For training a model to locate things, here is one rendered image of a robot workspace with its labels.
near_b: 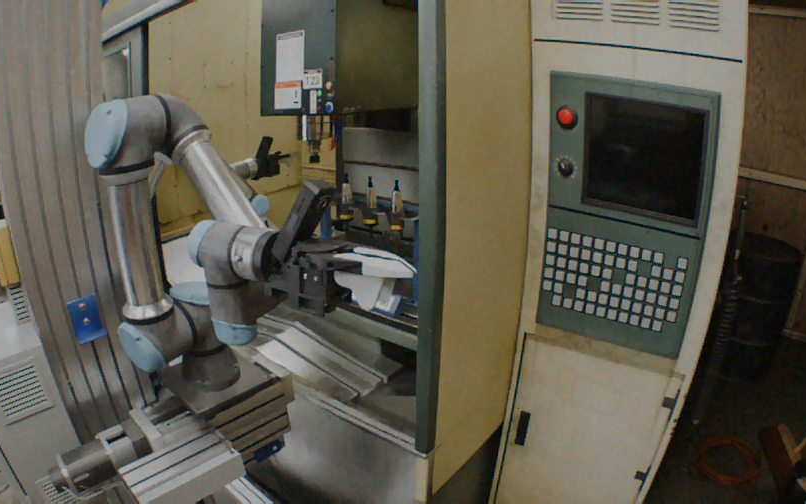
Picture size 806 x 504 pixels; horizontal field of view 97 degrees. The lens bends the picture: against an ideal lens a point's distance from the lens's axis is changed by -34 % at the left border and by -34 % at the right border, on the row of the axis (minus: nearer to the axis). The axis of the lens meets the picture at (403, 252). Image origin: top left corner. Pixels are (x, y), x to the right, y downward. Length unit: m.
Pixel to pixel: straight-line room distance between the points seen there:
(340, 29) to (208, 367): 1.20
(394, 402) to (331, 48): 1.20
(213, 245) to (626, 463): 1.36
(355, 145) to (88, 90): 1.74
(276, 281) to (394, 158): 1.78
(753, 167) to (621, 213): 2.86
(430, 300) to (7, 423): 0.98
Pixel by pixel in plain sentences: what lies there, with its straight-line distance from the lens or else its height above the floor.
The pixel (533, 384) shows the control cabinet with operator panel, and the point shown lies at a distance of 1.58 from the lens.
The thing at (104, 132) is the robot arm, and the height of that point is 1.63.
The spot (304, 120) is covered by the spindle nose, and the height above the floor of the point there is 1.51.
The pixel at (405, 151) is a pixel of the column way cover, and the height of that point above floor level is 1.32.
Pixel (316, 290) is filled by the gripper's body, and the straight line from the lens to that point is 0.62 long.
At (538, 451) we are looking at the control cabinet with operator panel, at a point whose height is 0.52.
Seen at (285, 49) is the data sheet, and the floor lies 1.82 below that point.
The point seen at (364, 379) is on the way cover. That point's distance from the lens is 1.72.
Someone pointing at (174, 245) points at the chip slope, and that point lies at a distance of 2.89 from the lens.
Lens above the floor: 1.67
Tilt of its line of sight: 20 degrees down
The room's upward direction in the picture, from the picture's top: straight up
